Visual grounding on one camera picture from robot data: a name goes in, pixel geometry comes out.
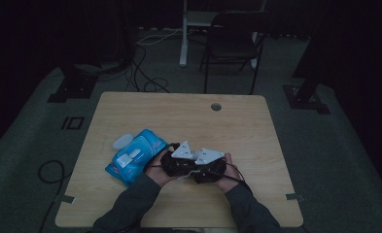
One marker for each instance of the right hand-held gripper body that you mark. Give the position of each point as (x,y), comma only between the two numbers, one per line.
(208,157)

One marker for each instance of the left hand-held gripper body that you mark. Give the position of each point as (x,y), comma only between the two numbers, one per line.
(182,151)

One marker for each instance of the blue wet wipes pack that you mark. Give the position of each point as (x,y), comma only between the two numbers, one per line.
(136,160)

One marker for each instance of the person's right hand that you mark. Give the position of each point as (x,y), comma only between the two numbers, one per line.
(228,178)

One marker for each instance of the person's left hand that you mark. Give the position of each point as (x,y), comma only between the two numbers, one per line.
(157,173)

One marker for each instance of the round grey table grommet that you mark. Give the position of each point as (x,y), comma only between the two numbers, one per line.
(216,107)

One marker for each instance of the grey tape strip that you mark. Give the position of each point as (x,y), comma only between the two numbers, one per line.
(67,199)
(295,196)

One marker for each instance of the black folding chair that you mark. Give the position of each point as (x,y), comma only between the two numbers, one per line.
(234,45)

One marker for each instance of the black stand with base plate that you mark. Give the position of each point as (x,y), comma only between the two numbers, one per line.
(305,97)
(73,87)

